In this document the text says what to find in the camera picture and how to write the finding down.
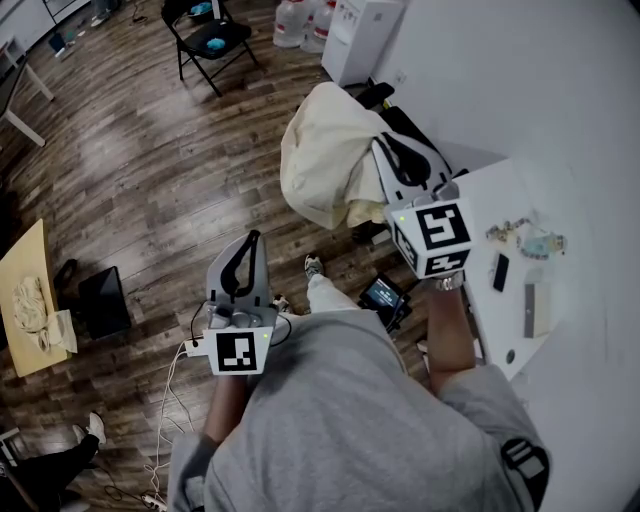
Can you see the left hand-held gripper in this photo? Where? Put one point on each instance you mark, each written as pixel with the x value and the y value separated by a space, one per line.
pixel 235 350

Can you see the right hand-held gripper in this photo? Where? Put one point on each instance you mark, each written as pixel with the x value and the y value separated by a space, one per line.
pixel 440 230

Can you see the black mesh office chair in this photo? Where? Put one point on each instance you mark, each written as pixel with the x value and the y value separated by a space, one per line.
pixel 400 120

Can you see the cream clothes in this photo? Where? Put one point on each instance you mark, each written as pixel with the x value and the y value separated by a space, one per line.
pixel 325 150

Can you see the person's left forearm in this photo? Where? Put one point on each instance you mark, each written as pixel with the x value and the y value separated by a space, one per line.
pixel 225 405

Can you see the person's right forearm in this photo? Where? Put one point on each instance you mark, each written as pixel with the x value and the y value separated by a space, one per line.
pixel 450 335

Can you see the black swivel chair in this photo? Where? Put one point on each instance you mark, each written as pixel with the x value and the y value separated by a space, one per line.
pixel 66 275

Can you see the black folding chair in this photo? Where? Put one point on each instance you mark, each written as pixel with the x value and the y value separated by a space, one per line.
pixel 215 35

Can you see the person's patterned sneaker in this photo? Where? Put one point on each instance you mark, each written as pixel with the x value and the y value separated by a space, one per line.
pixel 281 304
pixel 314 267

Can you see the person's cream trouser leg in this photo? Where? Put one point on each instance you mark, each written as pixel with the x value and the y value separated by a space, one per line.
pixel 330 297

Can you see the silver wristwatch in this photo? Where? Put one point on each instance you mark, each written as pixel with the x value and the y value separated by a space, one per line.
pixel 448 283

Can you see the black device lit screen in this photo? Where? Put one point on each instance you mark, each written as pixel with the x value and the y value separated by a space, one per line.
pixel 385 300

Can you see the white water dispenser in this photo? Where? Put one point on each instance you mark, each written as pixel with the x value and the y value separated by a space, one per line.
pixel 360 40

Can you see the black smartphone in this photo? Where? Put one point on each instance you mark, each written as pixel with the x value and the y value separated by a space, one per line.
pixel 501 273

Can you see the teal beaded toy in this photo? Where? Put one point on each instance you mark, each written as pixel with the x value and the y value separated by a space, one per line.
pixel 542 244

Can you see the clear water jug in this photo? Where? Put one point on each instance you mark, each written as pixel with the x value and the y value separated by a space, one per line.
pixel 317 27
pixel 290 22

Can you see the white desk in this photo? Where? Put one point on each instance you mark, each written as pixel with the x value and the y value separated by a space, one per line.
pixel 492 320

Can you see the person's grey t-shirt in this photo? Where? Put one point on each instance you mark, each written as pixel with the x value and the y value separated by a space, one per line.
pixel 340 425

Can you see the cream cloth bag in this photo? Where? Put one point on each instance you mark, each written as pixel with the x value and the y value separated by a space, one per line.
pixel 62 332

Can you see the white box grey edge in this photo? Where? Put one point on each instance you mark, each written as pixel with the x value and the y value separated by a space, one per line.
pixel 539 305

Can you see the cream cloth pile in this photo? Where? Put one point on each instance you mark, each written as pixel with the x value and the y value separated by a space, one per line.
pixel 32 310

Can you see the yellow wooden table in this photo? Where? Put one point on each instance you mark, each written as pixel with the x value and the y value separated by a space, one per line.
pixel 30 240

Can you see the white power strip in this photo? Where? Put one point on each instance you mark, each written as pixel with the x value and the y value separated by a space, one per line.
pixel 154 502

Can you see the dark table white legs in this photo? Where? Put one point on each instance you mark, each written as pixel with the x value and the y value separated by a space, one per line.
pixel 12 85

